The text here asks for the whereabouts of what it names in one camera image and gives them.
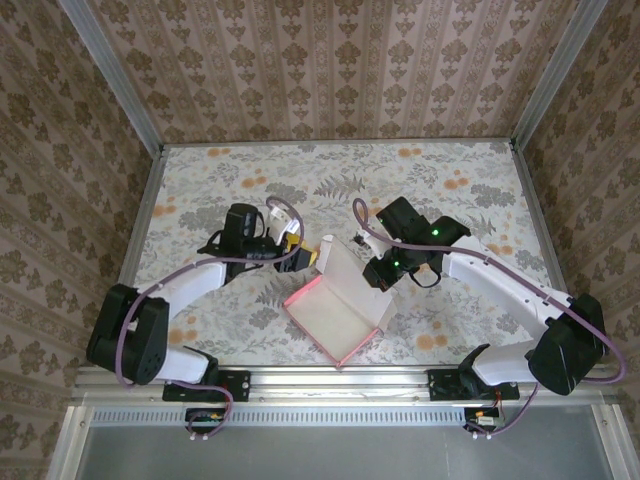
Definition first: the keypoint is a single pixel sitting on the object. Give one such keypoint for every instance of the aluminium table side rail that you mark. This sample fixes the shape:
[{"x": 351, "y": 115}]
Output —
[
  {"x": 537, "y": 210},
  {"x": 143, "y": 210}
]

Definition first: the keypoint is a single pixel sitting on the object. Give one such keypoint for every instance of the floral print tablecloth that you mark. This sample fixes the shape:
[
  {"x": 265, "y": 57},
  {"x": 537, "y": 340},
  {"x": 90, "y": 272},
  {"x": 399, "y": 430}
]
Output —
[{"x": 200, "y": 165}]

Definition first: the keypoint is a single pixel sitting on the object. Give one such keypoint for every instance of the thin aluminium wall-side rail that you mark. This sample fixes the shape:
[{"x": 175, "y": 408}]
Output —
[{"x": 340, "y": 142}]

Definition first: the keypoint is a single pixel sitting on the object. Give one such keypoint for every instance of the pink and white paper box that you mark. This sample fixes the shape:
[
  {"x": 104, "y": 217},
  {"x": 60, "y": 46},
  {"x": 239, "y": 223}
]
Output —
[{"x": 335, "y": 320}]

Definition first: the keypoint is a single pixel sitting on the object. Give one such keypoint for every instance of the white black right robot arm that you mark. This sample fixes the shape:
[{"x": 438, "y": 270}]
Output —
[{"x": 500, "y": 290}]

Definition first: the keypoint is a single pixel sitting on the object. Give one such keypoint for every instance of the aluminium frame post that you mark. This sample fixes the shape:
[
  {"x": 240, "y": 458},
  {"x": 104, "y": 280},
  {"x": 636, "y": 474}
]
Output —
[
  {"x": 120, "y": 80},
  {"x": 553, "y": 75}
]

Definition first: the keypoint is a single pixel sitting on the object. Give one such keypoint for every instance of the aluminium table edge rail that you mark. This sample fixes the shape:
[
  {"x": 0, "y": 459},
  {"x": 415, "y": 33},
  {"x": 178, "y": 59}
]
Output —
[{"x": 340, "y": 382}]

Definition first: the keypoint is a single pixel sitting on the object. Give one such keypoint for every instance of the black power connector block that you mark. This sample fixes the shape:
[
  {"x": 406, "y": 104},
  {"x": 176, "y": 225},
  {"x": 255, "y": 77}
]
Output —
[
  {"x": 482, "y": 419},
  {"x": 205, "y": 419}
]

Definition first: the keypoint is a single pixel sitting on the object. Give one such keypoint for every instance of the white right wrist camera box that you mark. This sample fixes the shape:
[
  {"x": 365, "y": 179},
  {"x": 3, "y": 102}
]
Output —
[{"x": 372, "y": 242}]

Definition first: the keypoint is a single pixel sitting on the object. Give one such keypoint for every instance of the grey metal panel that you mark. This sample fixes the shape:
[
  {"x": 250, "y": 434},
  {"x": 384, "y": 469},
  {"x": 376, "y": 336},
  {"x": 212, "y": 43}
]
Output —
[{"x": 325, "y": 455}]

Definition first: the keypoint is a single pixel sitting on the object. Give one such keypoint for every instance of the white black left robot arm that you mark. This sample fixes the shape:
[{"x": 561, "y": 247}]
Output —
[{"x": 195, "y": 280}]

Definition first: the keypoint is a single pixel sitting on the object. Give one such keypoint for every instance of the aluminium lower frame bar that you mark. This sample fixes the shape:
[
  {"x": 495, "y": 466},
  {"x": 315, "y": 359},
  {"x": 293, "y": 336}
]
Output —
[
  {"x": 617, "y": 450},
  {"x": 67, "y": 450}
]

